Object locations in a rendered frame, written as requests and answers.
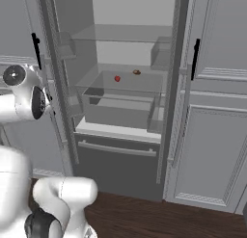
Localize clear fridge crisper drawer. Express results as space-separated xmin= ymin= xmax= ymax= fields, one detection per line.
xmin=81 ymin=87 xmax=166 ymax=131

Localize clear fridge door bin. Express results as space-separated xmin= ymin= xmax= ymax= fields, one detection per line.
xmin=150 ymin=36 xmax=172 ymax=72
xmin=67 ymin=85 xmax=86 ymax=119
xmin=57 ymin=31 xmax=78 ymax=61
xmin=146 ymin=93 xmax=167 ymax=134

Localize glass fridge shelf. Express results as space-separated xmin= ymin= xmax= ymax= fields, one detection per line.
xmin=75 ymin=62 xmax=169 ymax=94
xmin=70 ymin=23 xmax=173 ymax=44

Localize grey fridge door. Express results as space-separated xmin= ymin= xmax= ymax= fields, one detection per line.
xmin=36 ymin=0 xmax=80 ymax=177
xmin=155 ymin=0 xmax=195 ymax=186

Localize grey open fridge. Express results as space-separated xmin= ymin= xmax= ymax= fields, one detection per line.
xmin=36 ymin=0 xmax=195 ymax=202

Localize grey freezer drawer front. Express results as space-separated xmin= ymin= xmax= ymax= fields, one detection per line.
xmin=73 ymin=132 xmax=164 ymax=202

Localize grey panelled cupboard door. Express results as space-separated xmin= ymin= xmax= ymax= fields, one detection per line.
xmin=163 ymin=90 xmax=247 ymax=215

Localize grey tall cupboard door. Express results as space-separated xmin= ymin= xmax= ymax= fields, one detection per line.
xmin=0 ymin=0 xmax=74 ymax=179
xmin=188 ymin=0 xmax=247 ymax=91

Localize grey freezer drawer handle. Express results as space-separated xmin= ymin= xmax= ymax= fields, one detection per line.
xmin=77 ymin=139 xmax=158 ymax=158

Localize black door handle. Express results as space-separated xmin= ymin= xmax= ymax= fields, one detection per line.
xmin=31 ymin=32 xmax=42 ymax=71
xmin=190 ymin=38 xmax=202 ymax=82

